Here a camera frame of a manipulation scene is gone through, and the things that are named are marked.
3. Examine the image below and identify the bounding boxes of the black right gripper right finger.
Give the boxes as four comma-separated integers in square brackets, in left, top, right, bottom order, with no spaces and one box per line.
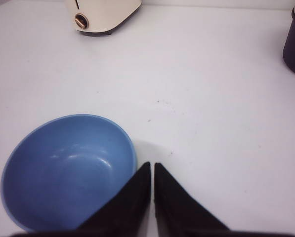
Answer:
[154,163,230,231]

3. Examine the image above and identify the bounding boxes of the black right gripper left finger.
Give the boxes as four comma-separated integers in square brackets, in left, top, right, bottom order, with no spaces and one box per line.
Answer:
[78,162,151,231]

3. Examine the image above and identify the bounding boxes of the blue plastic bowl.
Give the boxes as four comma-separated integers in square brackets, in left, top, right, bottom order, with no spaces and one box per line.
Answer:
[0,114,137,232]

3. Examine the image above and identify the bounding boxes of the cream white toaster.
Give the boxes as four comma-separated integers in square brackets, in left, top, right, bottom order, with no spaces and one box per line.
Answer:
[65,0,142,34]

